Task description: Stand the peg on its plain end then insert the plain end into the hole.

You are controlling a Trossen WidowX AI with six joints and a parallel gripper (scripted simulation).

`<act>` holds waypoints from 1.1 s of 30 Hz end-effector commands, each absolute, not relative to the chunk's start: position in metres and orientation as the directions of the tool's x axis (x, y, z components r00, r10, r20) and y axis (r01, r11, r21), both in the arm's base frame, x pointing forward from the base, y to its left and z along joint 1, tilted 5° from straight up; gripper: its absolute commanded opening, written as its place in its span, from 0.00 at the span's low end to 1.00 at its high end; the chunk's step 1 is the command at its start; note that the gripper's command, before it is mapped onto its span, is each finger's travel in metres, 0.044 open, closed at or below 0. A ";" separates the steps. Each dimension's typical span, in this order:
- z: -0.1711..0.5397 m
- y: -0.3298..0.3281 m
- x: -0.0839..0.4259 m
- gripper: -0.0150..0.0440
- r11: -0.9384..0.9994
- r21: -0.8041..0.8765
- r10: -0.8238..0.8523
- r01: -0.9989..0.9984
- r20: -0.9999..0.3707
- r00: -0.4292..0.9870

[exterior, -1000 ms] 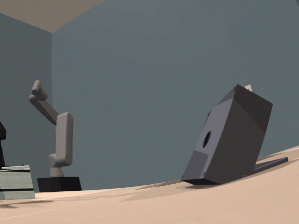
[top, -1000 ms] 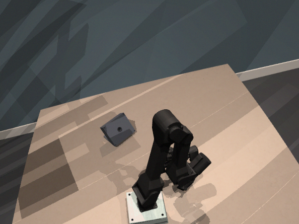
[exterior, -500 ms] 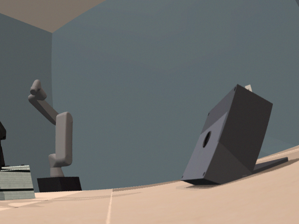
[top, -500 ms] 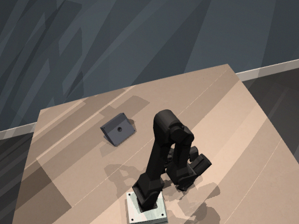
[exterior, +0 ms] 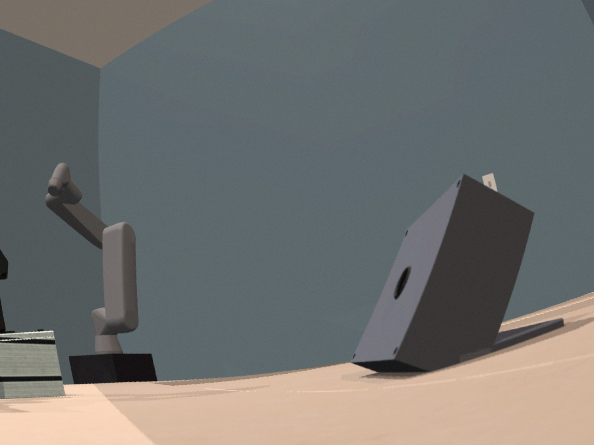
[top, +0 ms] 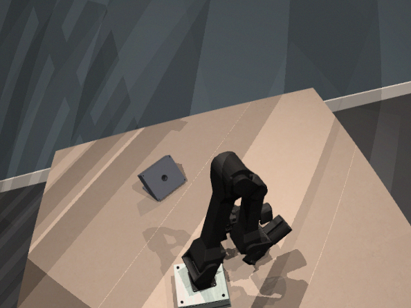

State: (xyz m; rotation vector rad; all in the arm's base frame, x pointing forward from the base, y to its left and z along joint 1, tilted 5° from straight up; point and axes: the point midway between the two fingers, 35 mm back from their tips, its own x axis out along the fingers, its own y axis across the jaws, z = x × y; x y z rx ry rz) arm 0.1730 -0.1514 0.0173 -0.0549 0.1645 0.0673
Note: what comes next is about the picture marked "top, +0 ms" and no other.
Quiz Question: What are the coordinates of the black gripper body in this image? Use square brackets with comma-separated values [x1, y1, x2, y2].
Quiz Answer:
[221, 202, 273, 241]

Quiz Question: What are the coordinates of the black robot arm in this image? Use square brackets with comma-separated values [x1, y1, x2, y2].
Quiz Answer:
[182, 151, 292, 292]

